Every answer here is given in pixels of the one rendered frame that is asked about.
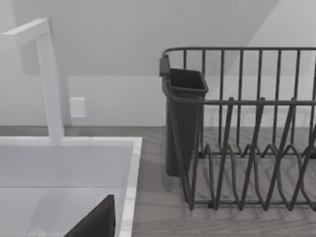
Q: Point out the white wall socket plate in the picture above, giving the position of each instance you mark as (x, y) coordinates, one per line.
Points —
(78, 106)

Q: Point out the tall white tap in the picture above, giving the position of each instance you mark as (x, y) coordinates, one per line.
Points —
(49, 81)

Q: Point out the white sink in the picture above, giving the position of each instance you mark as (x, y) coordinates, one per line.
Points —
(74, 160)

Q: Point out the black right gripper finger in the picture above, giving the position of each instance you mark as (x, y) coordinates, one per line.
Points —
(101, 218)

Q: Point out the dark grey cutlery holder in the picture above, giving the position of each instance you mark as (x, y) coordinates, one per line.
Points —
(181, 123)

